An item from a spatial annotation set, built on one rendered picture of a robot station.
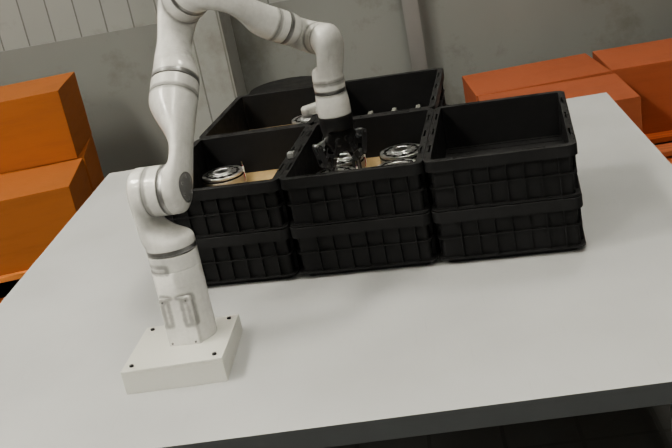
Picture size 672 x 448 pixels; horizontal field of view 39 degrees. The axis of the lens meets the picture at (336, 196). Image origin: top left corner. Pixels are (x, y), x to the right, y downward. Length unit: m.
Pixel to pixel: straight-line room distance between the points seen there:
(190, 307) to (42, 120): 2.72
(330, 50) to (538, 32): 2.91
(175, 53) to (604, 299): 0.91
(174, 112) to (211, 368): 0.46
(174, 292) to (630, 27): 3.57
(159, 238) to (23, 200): 2.36
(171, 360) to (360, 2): 3.27
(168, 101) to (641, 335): 0.92
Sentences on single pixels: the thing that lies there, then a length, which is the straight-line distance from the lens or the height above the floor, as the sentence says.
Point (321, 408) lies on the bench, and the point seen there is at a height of 0.70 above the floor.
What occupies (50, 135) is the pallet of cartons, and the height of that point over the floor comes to 0.60.
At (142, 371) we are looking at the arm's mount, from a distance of 1.72.
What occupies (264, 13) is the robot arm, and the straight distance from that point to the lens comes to 1.95.
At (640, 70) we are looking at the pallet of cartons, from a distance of 4.24.
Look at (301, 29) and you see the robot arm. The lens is 1.99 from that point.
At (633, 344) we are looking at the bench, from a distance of 1.62.
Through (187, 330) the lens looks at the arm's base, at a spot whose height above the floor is 0.77.
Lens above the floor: 1.52
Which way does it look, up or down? 20 degrees down
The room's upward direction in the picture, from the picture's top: 11 degrees counter-clockwise
